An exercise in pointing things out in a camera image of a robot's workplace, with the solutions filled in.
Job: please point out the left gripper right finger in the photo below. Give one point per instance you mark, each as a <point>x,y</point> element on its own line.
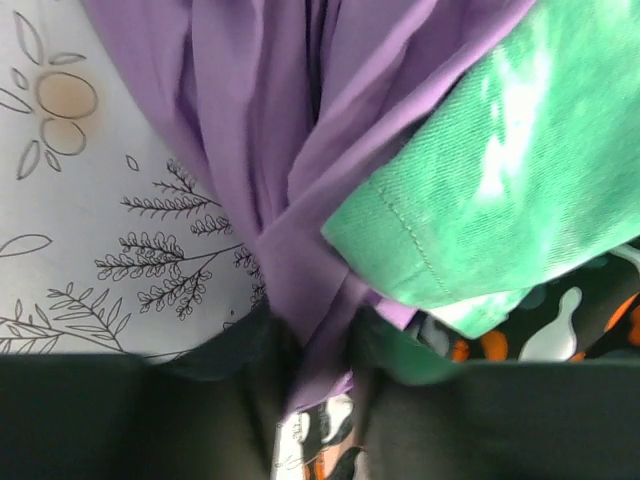
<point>408,407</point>

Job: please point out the green tie-dye cloth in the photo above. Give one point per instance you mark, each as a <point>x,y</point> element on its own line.
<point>528,169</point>

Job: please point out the floral tablecloth mat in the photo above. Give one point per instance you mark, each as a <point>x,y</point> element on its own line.
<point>108,244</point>

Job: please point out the purple cloth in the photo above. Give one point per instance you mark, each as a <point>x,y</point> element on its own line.
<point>284,108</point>

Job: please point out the black orange patterned cloth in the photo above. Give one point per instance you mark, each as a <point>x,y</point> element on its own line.
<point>553,392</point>

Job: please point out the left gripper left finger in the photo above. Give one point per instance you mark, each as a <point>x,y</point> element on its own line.
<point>214,411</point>

